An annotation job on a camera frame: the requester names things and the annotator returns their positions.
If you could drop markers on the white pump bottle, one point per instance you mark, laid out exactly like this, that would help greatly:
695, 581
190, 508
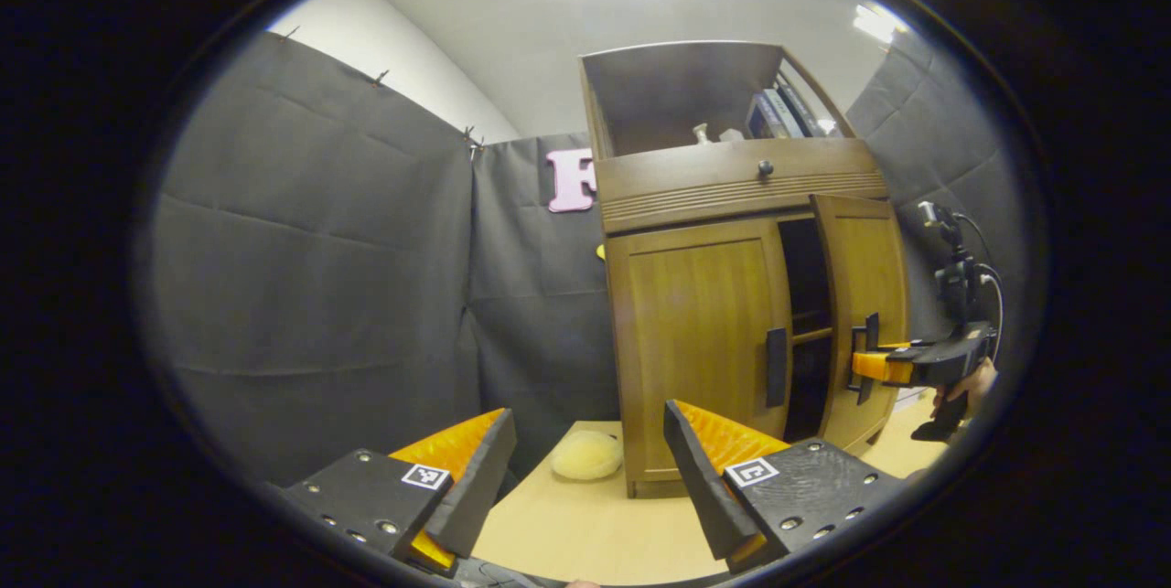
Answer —
702, 135

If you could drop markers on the wooden drawer with black knob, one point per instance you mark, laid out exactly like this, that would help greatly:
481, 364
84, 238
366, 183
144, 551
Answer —
695, 186

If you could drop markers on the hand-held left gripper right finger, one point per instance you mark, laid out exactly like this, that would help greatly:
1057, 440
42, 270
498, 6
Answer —
700, 478

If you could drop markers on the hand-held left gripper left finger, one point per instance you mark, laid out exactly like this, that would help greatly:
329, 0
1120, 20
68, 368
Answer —
480, 478

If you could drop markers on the black backdrop cloth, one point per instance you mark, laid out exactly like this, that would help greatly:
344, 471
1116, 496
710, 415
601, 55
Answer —
302, 250

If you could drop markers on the wooden double-door shoe cabinet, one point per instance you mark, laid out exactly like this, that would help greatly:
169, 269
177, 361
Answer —
677, 94

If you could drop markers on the small ceiling light panel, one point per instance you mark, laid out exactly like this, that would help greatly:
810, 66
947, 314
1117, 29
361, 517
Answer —
878, 23

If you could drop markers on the blue book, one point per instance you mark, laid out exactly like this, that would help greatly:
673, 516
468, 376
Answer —
782, 115
800, 111
759, 120

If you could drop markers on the round yellow cushion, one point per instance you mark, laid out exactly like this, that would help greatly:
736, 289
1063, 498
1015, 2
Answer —
587, 455

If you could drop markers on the wooden cabinet door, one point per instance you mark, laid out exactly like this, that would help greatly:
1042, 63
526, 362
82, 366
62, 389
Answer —
864, 259
695, 332

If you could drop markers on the small white box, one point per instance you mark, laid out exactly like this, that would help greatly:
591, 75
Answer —
730, 135

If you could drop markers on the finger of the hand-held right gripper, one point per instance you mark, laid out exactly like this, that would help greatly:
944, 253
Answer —
874, 366

